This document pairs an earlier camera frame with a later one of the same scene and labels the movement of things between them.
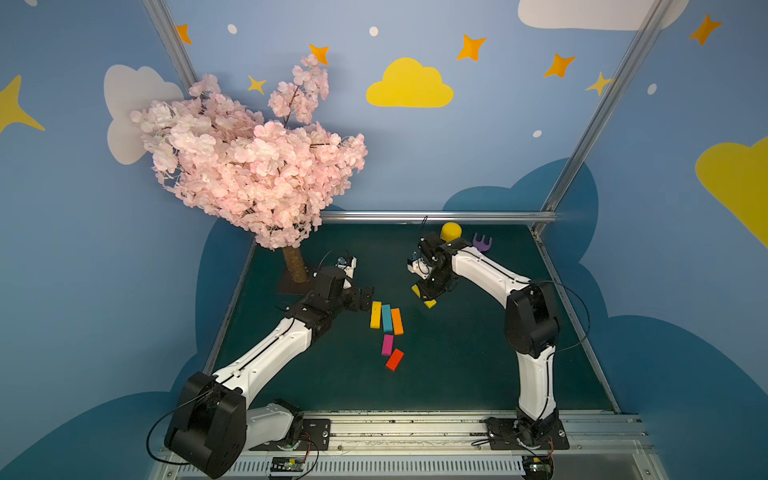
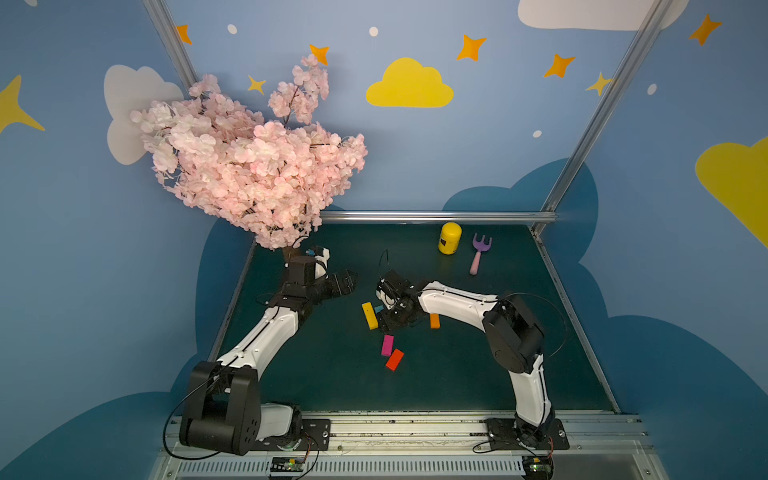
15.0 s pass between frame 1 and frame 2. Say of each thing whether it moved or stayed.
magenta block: stayed
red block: stayed
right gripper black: moved
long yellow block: stayed
